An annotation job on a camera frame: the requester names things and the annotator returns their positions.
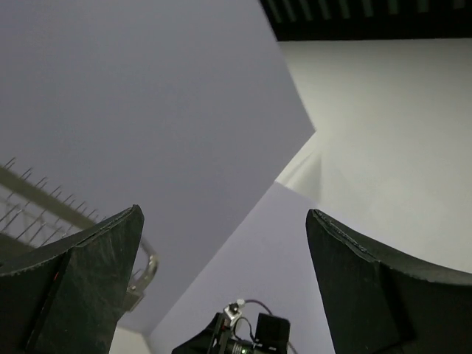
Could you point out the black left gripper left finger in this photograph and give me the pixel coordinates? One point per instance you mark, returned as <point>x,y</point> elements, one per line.
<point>67,296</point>

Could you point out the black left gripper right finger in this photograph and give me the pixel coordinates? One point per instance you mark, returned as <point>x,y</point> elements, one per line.
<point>378,299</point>

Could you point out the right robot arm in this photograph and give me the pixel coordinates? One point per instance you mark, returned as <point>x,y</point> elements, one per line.
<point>271,336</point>

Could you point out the stainless steel dish rack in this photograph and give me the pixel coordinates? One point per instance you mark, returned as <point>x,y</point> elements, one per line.
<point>32,217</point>

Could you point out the black ceiling vent grille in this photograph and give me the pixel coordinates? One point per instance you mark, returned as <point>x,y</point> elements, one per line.
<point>366,20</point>

